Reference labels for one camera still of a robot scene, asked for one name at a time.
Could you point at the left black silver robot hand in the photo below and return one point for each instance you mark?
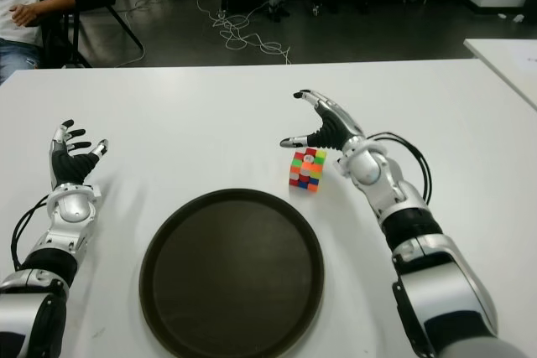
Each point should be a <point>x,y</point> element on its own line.
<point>69,165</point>

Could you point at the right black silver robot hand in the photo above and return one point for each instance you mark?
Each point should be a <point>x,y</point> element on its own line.
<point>331,127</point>

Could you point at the multicolour Rubik's cube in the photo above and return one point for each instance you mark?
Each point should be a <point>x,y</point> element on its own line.
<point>306,171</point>

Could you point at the right silver black robot arm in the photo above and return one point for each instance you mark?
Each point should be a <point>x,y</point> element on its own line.
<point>453,291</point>

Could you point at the left silver black robot arm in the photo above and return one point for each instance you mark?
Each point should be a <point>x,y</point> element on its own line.
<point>71,207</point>

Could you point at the dark brown round plate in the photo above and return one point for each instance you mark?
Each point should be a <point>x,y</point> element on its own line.
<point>230,274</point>

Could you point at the white neighbouring table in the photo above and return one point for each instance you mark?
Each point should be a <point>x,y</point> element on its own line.
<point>512,60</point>

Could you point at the small white floor scrap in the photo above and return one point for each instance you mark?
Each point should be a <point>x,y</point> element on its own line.
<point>519,18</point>

